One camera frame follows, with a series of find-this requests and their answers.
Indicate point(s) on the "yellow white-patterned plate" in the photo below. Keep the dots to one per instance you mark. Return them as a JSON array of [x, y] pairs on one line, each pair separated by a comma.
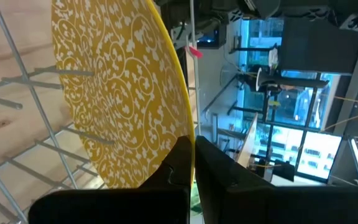
[[120, 93]]

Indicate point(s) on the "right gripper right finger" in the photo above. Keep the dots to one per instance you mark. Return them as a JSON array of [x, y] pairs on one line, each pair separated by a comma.
[[225, 193]]

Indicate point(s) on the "green translucent plate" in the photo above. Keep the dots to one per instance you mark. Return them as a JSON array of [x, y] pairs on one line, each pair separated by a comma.
[[195, 200]]

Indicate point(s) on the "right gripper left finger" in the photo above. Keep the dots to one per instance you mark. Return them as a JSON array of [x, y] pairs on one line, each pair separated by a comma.
[[179, 168]]

